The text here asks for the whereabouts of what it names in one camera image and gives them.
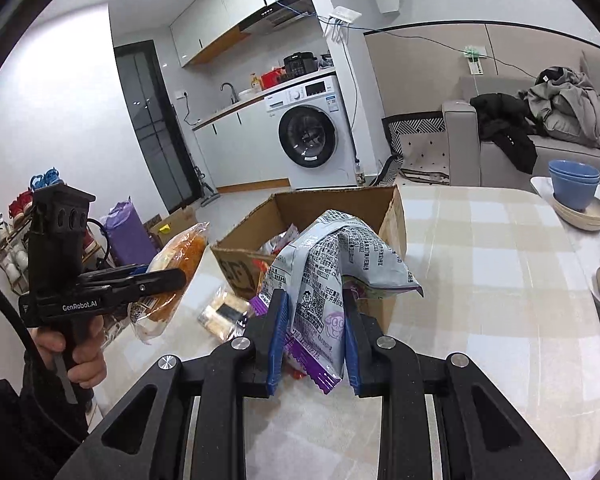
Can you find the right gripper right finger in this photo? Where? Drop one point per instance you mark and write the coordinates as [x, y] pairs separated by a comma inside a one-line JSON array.
[[481, 435]]

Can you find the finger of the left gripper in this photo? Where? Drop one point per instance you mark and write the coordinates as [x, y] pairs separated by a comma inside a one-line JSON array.
[[136, 287], [112, 274]]

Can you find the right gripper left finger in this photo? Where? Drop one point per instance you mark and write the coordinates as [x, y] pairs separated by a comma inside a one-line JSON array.
[[185, 419]]

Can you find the orange bread pack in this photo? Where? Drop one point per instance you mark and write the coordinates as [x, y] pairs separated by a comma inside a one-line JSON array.
[[150, 315]]

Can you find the grey purple snack bag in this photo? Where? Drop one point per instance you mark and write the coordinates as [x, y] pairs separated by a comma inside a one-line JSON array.
[[336, 250]]

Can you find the clear cracker pack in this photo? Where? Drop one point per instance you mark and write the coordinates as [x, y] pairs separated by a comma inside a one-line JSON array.
[[226, 315]]

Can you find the orange noodle snack bag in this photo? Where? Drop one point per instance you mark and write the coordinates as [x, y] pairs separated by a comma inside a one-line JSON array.
[[278, 242]]

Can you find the left hand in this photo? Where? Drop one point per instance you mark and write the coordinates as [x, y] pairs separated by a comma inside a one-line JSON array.
[[89, 368]]

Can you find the small floor cardboard box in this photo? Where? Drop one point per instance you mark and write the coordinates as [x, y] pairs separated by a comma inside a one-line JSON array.
[[162, 231]]

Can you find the shoe rack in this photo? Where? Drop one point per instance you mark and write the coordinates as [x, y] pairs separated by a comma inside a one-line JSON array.
[[14, 259]]

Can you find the SF cardboard box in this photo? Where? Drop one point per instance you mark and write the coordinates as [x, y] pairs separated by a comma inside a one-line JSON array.
[[244, 268]]

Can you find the white washing machine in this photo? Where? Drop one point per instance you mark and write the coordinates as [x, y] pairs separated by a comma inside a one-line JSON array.
[[314, 133]]

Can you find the beige plate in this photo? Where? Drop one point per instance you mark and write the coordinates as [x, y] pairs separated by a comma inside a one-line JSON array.
[[586, 220]]

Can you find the blue stacked bowls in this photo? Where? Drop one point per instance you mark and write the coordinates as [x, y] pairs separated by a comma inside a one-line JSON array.
[[574, 183]]

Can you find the grey sofa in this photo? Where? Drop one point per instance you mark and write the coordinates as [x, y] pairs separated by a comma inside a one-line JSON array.
[[477, 162]]

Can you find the patterned floor cushion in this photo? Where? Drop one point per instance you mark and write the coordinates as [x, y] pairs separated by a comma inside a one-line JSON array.
[[419, 149]]

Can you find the black jacket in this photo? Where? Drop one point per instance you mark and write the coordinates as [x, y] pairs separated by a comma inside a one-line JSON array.
[[503, 120]]

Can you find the grey clothes pile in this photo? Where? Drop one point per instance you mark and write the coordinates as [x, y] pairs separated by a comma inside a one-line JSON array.
[[566, 105]]

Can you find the white power strip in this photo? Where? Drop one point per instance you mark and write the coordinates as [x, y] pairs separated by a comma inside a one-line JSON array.
[[474, 55]]

